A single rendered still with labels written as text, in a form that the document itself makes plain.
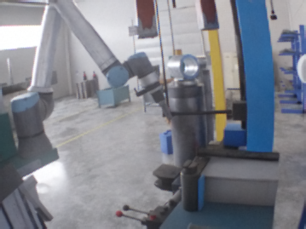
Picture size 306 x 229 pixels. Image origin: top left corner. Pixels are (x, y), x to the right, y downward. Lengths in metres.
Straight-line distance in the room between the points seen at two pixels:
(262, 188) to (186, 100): 0.69
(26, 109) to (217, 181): 0.84
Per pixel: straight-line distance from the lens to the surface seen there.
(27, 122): 1.04
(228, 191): 0.95
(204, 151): 1.08
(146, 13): 1.36
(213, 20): 1.45
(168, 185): 1.41
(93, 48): 1.00
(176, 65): 1.34
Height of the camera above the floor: 1.63
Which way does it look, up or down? 14 degrees down
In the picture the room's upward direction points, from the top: 6 degrees counter-clockwise
